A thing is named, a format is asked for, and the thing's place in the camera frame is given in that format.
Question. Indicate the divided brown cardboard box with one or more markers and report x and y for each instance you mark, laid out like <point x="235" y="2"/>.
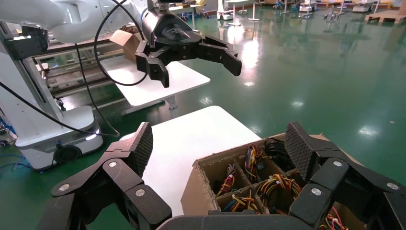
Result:
<point x="196" y="196"/>

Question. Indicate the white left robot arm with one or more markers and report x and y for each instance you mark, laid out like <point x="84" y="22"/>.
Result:
<point x="73" y="19"/>

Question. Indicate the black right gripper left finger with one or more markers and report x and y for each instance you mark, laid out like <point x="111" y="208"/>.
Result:
<point x="120" y="177"/>

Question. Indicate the wooden pallet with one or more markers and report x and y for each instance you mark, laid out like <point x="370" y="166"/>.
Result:
<point x="385" y="16"/>

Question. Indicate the white pedestal table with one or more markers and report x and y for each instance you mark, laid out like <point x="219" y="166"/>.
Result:
<point x="235" y="12"/>

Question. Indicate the white robot torso and base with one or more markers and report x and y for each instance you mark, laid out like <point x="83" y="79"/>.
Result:
<point x="38" y="133"/>

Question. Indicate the white table with rounded corners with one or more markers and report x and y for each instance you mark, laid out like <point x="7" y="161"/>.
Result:
<point x="184" y="143"/>

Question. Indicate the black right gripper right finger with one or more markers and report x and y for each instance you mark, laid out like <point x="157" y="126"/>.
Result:
<point x="336" y="173"/>

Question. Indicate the open plain cardboard box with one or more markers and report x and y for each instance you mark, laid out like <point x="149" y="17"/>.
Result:
<point x="127" y="41"/>

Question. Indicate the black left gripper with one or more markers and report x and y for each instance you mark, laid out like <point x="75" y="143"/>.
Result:
<point x="168" y="31"/>

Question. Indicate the white table with metal leg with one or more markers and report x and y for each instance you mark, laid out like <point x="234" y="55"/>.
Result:
<point x="149" y="89"/>

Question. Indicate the metal conveyor frame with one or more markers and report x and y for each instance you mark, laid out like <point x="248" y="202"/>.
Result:
<point x="73" y="74"/>

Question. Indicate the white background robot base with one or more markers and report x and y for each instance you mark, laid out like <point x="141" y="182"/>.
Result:
<point x="223" y="12"/>

